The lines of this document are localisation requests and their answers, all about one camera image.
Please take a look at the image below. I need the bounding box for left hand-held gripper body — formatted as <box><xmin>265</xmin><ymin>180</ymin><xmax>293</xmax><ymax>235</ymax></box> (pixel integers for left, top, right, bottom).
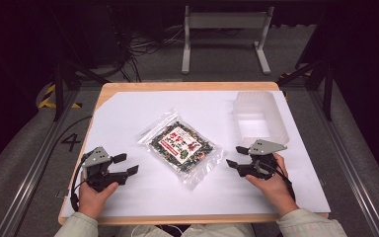
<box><xmin>81</xmin><ymin>146</ymin><xmax>128</xmax><ymax>193</ymax></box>

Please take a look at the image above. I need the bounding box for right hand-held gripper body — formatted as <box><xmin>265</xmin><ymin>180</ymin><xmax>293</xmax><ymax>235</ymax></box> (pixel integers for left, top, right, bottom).
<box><xmin>241</xmin><ymin>138</ymin><xmax>288</xmax><ymax>181</ymax></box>

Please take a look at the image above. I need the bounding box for translucent plastic container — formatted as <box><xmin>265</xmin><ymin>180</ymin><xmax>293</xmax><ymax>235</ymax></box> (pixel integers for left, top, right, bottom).
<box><xmin>232</xmin><ymin>90</ymin><xmax>291</xmax><ymax>148</ymax></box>

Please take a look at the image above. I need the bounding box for clear packet of dried seaweed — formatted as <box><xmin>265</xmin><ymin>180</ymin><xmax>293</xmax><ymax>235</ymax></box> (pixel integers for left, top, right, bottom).
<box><xmin>136</xmin><ymin>110</ymin><xmax>227</xmax><ymax>192</ymax></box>

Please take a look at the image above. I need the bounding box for person's left hand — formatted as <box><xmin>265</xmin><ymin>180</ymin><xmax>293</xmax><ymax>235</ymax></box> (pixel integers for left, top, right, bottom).
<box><xmin>77</xmin><ymin>179</ymin><xmax>120</xmax><ymax>220</ymax></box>

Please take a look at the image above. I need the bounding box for person's right hand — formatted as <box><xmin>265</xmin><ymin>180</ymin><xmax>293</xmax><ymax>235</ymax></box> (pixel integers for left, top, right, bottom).
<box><xmin>244</xmin><ymin>152</ymin><xmax>299</xmax><ymax>218</ymax></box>

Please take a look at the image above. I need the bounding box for white paper sheet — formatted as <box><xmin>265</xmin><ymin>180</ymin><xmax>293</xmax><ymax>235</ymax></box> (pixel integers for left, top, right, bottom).
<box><xmin>61</xmin><ymin>90</ymin><xmax>332</xmax><ymax>218</ymax></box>

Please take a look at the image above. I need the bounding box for person's torso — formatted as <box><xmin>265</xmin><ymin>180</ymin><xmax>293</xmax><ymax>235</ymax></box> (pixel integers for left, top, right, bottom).
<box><xmin>116</xmin><ymin>222</ymin><xmax>257</xmax><ymax>237</ymax></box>

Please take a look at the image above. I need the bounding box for yellow black hazard tape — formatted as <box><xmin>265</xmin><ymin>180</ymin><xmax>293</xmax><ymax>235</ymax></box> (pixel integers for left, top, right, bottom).
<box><xmin>37</xmin><ymin>83</ymin><xmax>83</xmax><ymax>110</ymax></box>

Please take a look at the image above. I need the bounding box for black tripod stand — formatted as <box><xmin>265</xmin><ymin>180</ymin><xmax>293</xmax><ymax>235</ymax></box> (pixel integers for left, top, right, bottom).
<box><xmin>50</xmin><ymin>57</ymin><xmax>111</xmax><ymax>122</ymax></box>
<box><xmin>277</xmin><ymin>57</ymin><xmax>338</xmax><ymax>122</ymax></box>

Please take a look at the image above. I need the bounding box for white metal stand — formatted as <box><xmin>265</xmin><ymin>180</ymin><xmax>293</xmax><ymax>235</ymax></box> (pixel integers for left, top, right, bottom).
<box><xmin>181</xmin><ymin>5</ymin><xmax>275</xmax><ymax>76</ymax></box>

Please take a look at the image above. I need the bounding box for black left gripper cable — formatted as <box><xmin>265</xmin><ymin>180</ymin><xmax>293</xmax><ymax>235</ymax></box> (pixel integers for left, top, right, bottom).
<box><xmin>69</xmin><ymin>153</ymin><xmax>91</xmax><ymax>212</ymax></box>

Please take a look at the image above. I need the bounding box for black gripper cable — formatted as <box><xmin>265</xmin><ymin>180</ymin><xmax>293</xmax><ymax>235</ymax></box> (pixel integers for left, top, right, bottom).
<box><xmin>69</xmin><ymin>153</ymin><xmax>91</xmax><ymax>212</ymax></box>
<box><xmin>268</xmin><ymin>160</ymin><xmax>297</xmax><ymax>202</ymax></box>

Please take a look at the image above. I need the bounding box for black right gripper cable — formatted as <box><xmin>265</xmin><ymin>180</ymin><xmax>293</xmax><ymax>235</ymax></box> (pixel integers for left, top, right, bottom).
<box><xmin>268</xmin><ymin>160</ymin><xmax>297</xmax><ymax>202</ymax></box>

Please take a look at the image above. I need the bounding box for aluminium floor rail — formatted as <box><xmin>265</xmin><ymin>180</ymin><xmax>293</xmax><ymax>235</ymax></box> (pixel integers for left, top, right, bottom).
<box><xmin>308</xmin><ymin>88</ymin><xmax>379</xmax><ymax>237</ymax></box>
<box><xmin>0</xmin><ymin>88</ymin><xmax>81</xmax><ymax>237</ymax></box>

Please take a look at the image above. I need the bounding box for thin white cable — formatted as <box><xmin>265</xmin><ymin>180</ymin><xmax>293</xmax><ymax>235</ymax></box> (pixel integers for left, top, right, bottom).
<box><xmin>129</xmin><ymin>223</ymin><xmax>186</xmax><ymax>237</ymax></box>

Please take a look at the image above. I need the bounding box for bundle of black floor cables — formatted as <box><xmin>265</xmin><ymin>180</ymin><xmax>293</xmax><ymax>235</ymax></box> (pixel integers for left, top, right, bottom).
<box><xmin>96</xmin><ymin>19</ymin><xmax>186</xmax><ymax>84</ymax></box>

